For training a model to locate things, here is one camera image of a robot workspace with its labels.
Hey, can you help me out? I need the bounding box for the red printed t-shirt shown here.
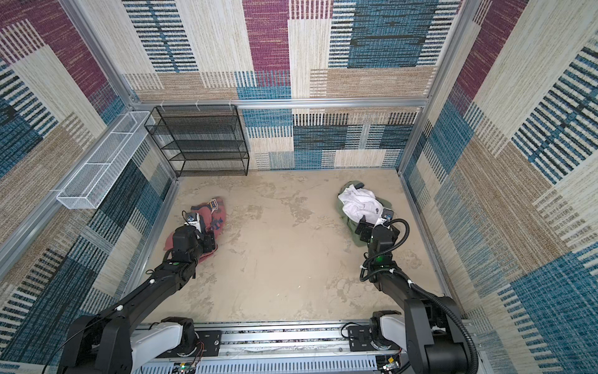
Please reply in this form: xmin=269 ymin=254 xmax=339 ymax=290
xmin=164 ymin=197 xmax=226 ymax=263

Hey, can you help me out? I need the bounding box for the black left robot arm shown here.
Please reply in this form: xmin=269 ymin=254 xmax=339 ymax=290
xmin=58 ymin=225 xmax=216 ymax=373

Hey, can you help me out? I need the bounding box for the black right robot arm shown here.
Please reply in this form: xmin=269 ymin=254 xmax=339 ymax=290
xmin=355 ymin=218 xmax=480 ymax=373

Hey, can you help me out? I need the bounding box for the white cloth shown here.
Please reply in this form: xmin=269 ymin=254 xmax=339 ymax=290
xmin=338 ymin=184 xmax=384 ymax=224

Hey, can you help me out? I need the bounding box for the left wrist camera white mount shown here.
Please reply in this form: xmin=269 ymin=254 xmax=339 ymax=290
xmin=182 ymin=210 xmax=206 ymax=234

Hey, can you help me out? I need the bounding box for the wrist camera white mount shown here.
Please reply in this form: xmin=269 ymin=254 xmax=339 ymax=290
xmin=376 ymin=208 xmax=394 ymax=227
xmin=182 ymin=210 xmax=206 ymax=234

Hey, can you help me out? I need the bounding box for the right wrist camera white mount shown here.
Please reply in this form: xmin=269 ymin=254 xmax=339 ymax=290
xmin=376 ymin=208 xmax=394 ymax=227

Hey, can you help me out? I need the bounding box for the black corrugated cable conduit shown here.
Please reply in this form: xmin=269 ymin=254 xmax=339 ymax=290
xmin=358 ymin=217 xmax=481 ymax=374

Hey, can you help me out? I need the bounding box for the black wire mesh shelf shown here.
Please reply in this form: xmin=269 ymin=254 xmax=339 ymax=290
xmin=144 ymin=104 xmax=250 ymax=178

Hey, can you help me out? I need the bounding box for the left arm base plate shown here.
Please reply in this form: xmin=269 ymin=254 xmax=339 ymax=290
xmin=158 ymin=330 xmax=223 ymax=358

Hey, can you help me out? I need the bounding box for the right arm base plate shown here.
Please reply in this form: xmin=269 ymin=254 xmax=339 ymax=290
xmin=341 ymin=324 xmax=400 ymax=352

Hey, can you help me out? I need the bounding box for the white wire mesh basket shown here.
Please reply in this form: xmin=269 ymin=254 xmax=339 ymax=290
xmin=57 ymin=112 xmax=150 ymax=210

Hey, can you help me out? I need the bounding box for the aluminium mounting rail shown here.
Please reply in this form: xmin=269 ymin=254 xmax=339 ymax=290
xmin=137 ymin=319 xmax=406 ymax=373

